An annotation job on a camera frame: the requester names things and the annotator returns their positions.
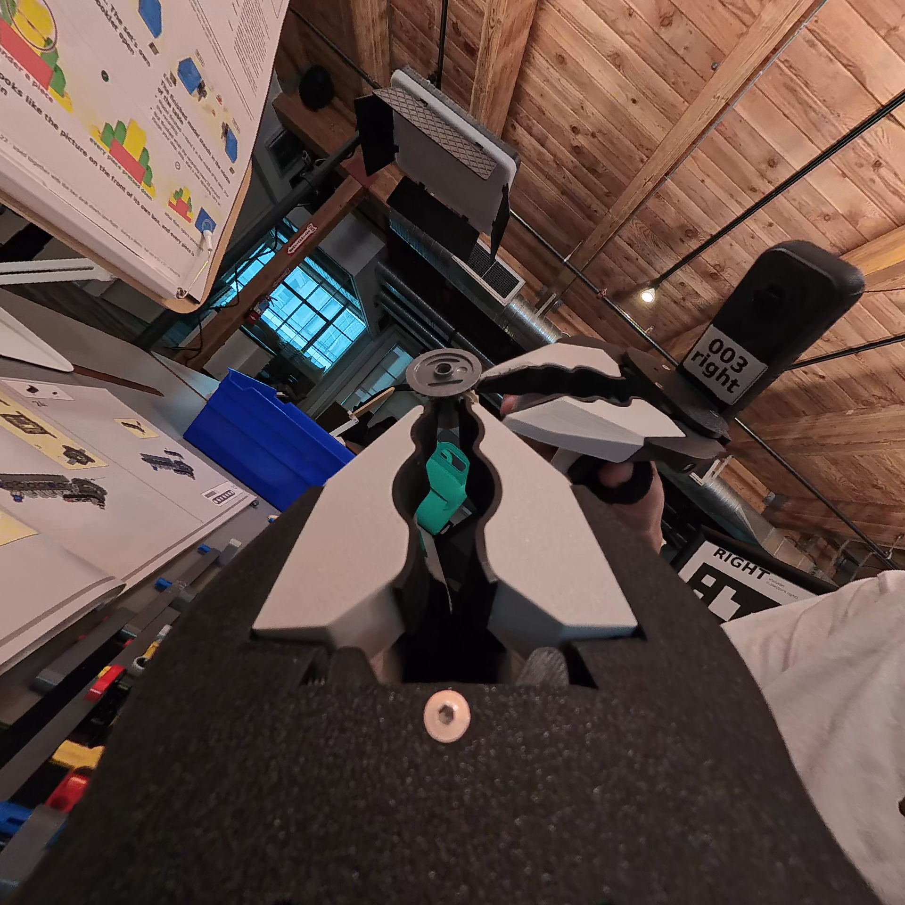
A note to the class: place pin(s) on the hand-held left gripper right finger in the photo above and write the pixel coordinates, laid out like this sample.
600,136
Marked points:
558,558

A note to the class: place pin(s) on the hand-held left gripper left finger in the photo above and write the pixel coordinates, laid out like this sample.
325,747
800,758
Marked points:
339,551

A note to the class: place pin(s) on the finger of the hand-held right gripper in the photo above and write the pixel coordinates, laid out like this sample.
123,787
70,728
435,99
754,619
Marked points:
587,428
558,357

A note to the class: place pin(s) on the grey lego differential housing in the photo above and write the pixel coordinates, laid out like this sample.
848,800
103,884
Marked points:
444,373

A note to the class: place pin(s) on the lego instruction booklet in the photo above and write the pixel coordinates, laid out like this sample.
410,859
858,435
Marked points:
106,509

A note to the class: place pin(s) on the lego chassis assembly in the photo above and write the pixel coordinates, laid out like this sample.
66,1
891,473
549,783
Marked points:
85,679

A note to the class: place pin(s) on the person's right hand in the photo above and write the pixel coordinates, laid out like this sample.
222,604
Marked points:
647,523

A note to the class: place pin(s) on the white air vent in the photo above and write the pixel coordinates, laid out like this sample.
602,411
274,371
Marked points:
495,272

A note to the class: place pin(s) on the hanging light bulb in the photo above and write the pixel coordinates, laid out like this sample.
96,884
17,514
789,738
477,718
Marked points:
647,295

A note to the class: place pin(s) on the blue plastic bin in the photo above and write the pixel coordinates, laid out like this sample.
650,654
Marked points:
261,438

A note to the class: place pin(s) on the framed black white marker sign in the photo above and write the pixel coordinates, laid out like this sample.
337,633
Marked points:
735,580

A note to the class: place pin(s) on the window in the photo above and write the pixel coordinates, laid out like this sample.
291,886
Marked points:
311,318

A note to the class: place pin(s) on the studio light panel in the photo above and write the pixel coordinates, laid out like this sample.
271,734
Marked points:
442,141

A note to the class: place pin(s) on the person's white printed shirt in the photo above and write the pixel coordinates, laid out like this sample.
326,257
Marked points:
834,707

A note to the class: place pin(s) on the white board stand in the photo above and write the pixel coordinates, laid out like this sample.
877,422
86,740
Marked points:
28,339

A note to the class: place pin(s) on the printed instruction board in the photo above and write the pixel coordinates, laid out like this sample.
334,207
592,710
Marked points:
127,106

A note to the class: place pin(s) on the silver air duct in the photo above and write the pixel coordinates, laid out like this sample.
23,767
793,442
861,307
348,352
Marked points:
530,318

